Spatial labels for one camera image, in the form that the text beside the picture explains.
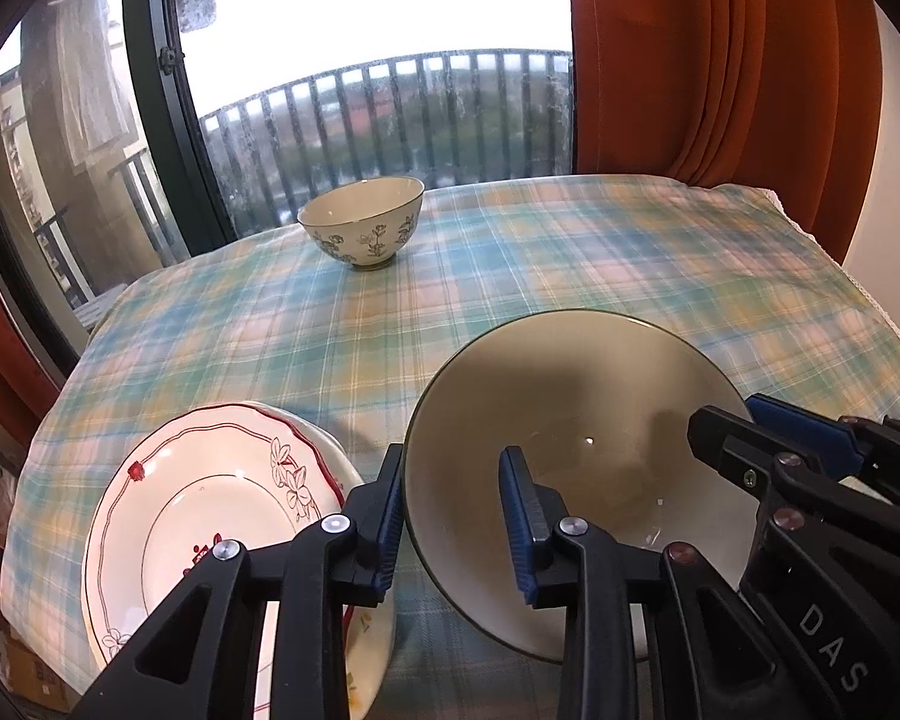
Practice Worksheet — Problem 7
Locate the orange curtain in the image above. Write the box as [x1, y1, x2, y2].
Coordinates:
[566, 0, 882, 263]
[0, 240, 65, 428]

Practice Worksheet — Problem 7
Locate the white hanging cloth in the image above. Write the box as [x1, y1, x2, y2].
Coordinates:
[52, 0, 140, 166]

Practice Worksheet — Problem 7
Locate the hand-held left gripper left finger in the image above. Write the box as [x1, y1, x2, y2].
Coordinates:
[71, 444, 407, 720]

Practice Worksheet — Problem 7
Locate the plaid tablecloth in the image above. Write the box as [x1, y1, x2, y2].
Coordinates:
[0, 174, 900, 720]

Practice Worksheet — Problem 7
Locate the dark window frame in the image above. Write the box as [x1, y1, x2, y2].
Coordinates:
[0, 0, 233, 361]

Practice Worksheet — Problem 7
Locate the green floral bowl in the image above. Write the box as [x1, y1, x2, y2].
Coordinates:
[297, 175, 426, 272]

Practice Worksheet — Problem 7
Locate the plain cream bowl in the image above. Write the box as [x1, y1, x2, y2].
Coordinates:
[403, 309, 757, 665]

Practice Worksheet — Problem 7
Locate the cardboard box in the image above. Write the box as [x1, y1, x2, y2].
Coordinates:
[0, 637, 76, 713]

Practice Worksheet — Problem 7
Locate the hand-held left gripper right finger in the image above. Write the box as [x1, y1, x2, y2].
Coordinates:
[499, 446, 800, 720]

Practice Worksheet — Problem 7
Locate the red pattern plate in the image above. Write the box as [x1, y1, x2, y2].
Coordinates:
[81, 403, 347, 691]

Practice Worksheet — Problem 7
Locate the balcony railing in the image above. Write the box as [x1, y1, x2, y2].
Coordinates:
[34, 49, 575, 293]

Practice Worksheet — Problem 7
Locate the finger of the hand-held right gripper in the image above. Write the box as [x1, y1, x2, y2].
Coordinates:
[686, 405, 900, 572]
[746, 392, 900, 522]

